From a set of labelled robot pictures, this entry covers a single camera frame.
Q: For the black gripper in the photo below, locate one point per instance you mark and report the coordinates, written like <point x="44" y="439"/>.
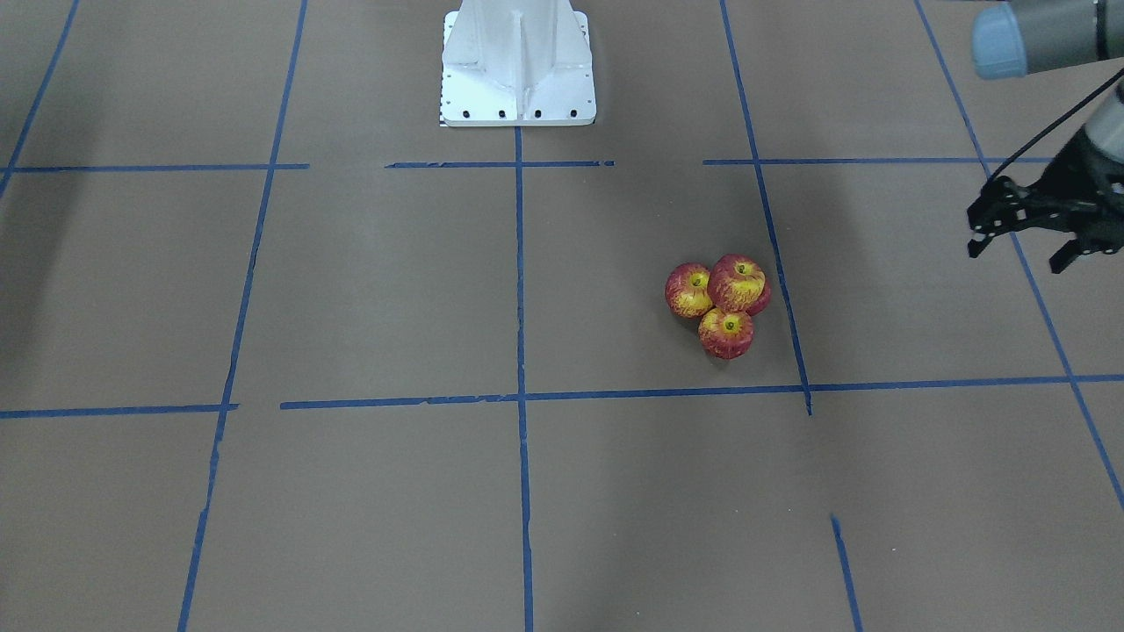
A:
<point x="1077" y="178"/>

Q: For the lone red yellow apple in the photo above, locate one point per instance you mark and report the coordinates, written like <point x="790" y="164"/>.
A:
<point x="739" y="284"/>

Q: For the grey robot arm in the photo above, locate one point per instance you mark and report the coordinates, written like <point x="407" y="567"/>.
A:
<point x="1020" y="38"/>

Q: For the top clustered red apple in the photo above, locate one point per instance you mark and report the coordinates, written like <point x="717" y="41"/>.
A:
<point x="726" y="334"/>

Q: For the clustered red apple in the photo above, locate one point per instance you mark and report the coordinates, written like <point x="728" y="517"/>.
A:
<point x="726" y="334"/>
<point x="686" y="290"/>

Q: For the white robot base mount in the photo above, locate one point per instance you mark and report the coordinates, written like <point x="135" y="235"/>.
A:
<point x="517" y="63"/>

